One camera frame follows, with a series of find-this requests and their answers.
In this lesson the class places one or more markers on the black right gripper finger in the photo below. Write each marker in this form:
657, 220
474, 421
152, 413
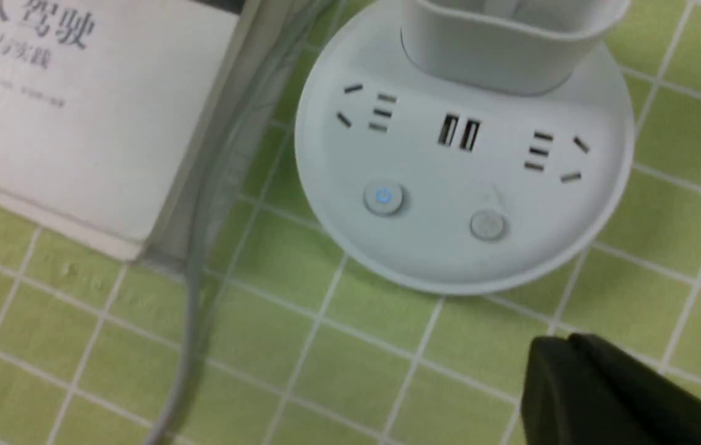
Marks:
582, 389

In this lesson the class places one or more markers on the white desk lamp with sockets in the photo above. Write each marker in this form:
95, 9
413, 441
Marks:
466, 147

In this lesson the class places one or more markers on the white book underneath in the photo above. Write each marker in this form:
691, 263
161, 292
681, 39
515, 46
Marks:
134, 247

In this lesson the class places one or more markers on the white self-driving textbook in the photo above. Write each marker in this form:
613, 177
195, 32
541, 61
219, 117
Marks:
72, 105

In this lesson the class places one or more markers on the green checkered tablecloth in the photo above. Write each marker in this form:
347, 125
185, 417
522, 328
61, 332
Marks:
305, 346

